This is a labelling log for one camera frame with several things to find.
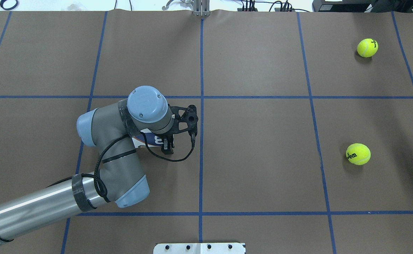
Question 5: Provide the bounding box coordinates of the clear tennis ball tube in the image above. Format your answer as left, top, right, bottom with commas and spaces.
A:
132, 132, 163, 148

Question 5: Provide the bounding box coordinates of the blue tape line crosswise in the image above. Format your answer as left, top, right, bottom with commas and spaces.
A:
0, 95, 413, 99

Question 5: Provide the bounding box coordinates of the white mounting plate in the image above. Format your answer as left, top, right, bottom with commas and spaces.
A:
153, 242, 246, 254

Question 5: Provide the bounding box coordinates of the yellow tennis ball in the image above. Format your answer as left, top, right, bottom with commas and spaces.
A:
357, 38, 379, 58
345, 143, 371, 165

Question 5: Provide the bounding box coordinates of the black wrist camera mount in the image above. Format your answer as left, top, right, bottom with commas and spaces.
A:
168, 105, 199, 138

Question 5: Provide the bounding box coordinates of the blue tape line lengthwise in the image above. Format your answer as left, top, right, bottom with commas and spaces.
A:
198, 19, 205, 243

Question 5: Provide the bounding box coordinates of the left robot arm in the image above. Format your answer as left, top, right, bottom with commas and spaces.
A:
0, 86, 176, 246

